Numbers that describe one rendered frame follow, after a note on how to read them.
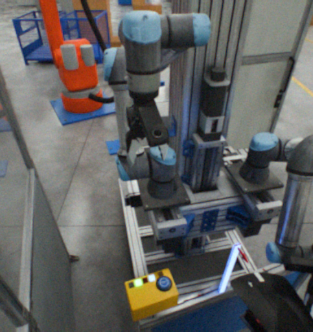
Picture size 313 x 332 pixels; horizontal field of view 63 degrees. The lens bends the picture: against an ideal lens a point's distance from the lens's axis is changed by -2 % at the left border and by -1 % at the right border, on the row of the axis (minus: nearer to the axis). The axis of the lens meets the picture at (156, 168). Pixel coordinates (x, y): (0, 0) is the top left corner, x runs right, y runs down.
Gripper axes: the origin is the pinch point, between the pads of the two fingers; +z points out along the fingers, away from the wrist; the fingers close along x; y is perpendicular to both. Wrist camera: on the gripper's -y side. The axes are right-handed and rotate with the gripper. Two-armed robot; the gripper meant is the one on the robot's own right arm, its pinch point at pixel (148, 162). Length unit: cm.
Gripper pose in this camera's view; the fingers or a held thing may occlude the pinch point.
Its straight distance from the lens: 70.0
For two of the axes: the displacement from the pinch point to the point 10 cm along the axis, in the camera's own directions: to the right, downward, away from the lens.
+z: 0.0, 7.8, 6.3
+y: -3.3, -6.0, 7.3
